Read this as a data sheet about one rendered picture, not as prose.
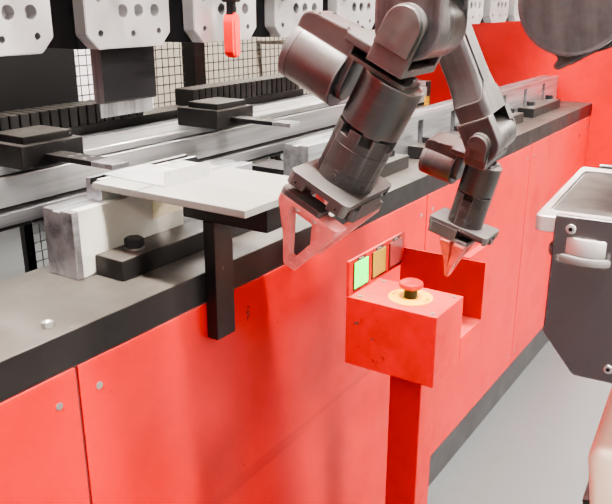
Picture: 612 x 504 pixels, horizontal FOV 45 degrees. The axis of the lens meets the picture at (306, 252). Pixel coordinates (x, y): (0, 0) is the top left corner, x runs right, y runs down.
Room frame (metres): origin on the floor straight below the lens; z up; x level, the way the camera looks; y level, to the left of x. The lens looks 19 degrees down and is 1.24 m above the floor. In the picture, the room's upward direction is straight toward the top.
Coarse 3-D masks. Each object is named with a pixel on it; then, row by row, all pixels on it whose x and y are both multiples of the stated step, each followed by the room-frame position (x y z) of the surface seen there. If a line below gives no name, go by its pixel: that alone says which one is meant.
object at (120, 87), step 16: (128, 48) 1.07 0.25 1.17; (144, 48) 1.10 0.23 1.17; (96, 64) 1.03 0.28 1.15; (112, 64) 1.04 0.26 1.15; (128, 64) 1.07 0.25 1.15; (144, 64) 1.09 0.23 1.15; (96, 80) 1.03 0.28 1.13; (112, 80) 1.04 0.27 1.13; (128, 80) 1.07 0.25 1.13; (144, 80) 1.09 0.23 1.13; (96, 96) 1.04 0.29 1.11; (112, 96) 1.04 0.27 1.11; (128, 96) 1.06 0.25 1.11; (144, 96) 1.09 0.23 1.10; (112, 112) 1.05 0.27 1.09; (128, 112) 1.07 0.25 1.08
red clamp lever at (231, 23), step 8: (224, 0) 1.16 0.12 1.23; (232, 0) 1.16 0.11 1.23; (240, 0) 1.16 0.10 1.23; (232, 8) 1.16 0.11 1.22; (224, 16) 1.16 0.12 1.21; (232, 16) 1.15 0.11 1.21; (224, 24) 1.16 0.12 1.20; (232, 24) 1.15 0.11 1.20; (224, 32) 1.16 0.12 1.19; (232, 32) 1.15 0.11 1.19; (224, 40) 1.16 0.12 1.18; (232, 40) 1.15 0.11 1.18; (224, 48) 1.17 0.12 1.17; (232, 48) 1.15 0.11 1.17; (232, 56) 1.16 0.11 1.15
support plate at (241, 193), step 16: (224, 176) 1.02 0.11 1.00; (240, 176) 1.02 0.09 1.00; (256, 176) 1.02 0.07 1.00; (272, 176) 1.02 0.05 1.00; (288, 176) 1.02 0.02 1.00; (112, 192) 0.97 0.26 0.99; (128, 192) 0.95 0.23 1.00; (144, 192) 0.94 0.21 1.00; (160, 192) 0.93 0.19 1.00; (176, 192) 0.93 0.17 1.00; (192, 192) 0.93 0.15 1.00; (208, 192) 0.93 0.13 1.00; (224, 192) 0.93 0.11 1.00; (240, 192) 0.93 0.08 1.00; (256, 192) 0.93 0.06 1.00; (272, 192) 0.93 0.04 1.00; (192, 208) 0.89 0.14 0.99; (208, 208) 0.88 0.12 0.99; (224, 208) 0.86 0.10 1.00; (240, 208) 0.86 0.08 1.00; (256, 208) 0.86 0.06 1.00
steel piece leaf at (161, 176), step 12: (156, 168) 1.07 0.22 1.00; (168, 168) 1.07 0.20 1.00; (180, 168) 0.98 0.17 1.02; (192, 168) 1.00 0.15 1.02; (204, 168) 1.02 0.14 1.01; (132, 180) 1.00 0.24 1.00; (144, 180) 0.99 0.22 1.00; (156, 180) 0.99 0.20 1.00; (168, 180) 0.96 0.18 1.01; (180, 180) 0.98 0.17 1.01; (192, 180) 1.00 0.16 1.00
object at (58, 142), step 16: (32, 128) 1.22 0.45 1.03; (48, 128) 1.22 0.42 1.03; (64, 128) 1.22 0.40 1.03; (0, 144) 1.16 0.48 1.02; (16, 144) 1.15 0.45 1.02; (32, 144) 1.15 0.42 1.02; (48, 144) 1.17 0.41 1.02; (64, 144) 1.20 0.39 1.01; (80, 144) 1.22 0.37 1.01; (0, 160) 1.16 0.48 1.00; (16, 160) 1.14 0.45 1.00; (32, 160) 1.14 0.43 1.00; (48, 160) 1.17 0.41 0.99; (64, 160) 1.14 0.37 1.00; (80, 160) 1.12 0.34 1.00; (96, 160) 1.11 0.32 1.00; (112, 160) 1.11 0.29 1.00
